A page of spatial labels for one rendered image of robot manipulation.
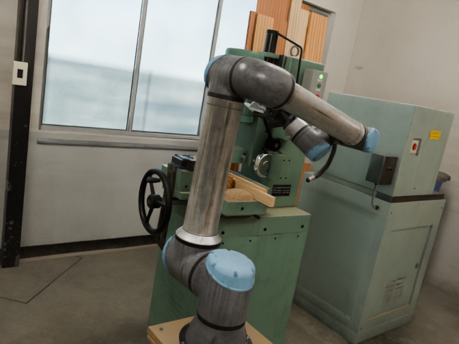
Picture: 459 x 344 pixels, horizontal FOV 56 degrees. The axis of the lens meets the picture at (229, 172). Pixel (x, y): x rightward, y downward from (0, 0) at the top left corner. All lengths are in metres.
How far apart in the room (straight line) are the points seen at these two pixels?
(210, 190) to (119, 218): 2.02
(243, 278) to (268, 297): 0.95
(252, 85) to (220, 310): 0.64
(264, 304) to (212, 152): 1.10
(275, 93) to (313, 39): 2.77
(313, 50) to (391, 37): 0.79
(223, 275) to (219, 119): 0.45
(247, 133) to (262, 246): 0.53
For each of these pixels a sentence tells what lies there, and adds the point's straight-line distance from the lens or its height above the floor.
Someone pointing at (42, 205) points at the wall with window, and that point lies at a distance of 3.05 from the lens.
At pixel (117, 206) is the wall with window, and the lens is 3.23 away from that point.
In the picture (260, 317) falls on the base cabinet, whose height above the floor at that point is 0.28.
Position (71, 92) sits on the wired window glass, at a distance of 3.01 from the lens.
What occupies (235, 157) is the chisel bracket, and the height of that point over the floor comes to 1.03.
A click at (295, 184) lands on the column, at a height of 0.92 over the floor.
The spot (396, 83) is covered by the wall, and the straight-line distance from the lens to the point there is 4.23.
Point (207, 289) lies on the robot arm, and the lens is 1.27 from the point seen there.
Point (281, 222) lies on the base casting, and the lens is 2.03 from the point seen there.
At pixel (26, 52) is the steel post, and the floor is 1.32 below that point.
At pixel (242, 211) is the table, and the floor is 0.86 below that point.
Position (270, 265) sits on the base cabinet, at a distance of 2.09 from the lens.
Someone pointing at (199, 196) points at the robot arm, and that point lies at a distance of 1.31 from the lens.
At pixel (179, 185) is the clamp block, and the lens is 1.84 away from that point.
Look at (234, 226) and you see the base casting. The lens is 1.86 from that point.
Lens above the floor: 1.36
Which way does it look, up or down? 12 degrees down
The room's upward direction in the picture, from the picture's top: 10 degrees clockwise
